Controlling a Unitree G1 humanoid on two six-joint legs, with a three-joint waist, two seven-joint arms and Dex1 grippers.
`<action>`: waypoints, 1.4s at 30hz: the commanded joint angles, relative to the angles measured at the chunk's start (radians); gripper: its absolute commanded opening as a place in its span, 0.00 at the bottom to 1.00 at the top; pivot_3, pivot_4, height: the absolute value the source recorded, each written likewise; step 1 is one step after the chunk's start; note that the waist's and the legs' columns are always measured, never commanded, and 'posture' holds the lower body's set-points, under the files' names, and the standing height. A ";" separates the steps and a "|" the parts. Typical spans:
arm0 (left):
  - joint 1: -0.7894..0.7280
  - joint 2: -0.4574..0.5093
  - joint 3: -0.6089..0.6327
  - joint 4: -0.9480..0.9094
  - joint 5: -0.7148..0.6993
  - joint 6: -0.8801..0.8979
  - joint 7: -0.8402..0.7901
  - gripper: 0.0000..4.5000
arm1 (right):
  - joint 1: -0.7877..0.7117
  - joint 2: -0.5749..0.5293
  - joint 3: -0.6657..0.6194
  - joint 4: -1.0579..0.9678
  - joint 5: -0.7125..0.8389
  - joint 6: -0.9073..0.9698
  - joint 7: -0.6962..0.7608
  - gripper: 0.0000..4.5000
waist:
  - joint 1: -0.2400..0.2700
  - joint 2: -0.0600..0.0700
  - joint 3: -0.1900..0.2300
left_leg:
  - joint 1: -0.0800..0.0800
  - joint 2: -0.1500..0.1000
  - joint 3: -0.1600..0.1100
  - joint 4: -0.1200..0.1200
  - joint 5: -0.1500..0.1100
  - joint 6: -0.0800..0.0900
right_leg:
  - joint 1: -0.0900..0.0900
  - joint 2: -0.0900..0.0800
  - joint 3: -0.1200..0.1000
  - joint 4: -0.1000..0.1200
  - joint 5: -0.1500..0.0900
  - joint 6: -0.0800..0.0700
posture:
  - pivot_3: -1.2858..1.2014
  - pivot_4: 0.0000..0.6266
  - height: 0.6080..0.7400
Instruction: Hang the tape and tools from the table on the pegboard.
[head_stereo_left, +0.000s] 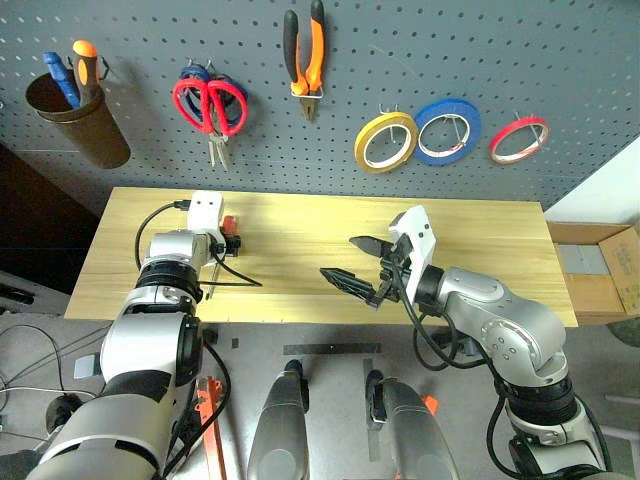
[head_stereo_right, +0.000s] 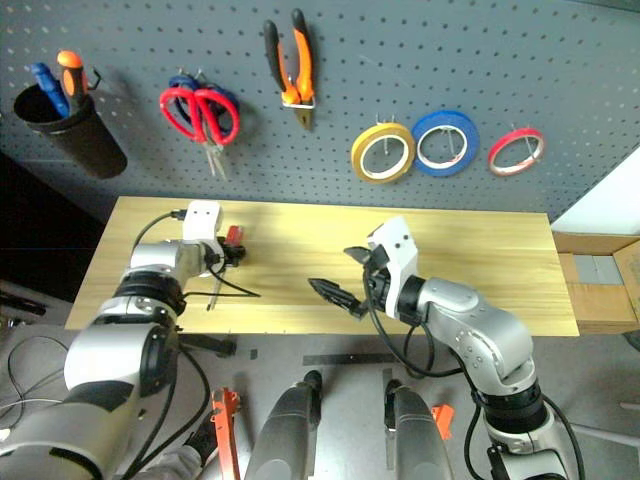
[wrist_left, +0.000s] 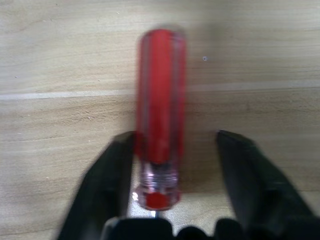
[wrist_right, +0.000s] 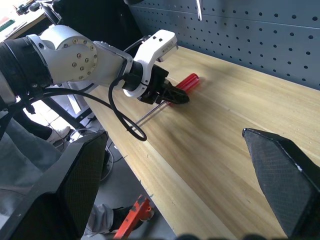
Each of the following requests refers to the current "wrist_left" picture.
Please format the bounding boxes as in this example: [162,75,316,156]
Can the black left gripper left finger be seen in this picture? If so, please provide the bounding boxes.
[57,131,137,240]

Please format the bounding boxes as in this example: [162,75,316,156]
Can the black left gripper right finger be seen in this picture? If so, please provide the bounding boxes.
[215,129,320,240]

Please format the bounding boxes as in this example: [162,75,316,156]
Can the red clear-handled screwdriver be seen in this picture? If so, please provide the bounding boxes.
[134,23,187,219]

